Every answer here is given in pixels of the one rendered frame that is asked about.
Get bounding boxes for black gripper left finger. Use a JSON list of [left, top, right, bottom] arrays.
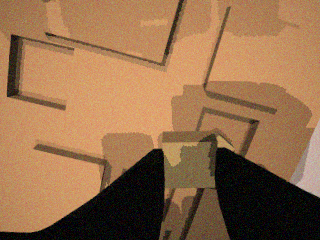
[[0, 148, 164, 240]]

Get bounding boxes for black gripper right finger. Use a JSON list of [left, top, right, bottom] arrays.
[[215, 148, 320, 240]]

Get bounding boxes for tan square block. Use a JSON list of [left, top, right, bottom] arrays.
[[161, 131, 217, 188], [215, 131, 235, 152]]

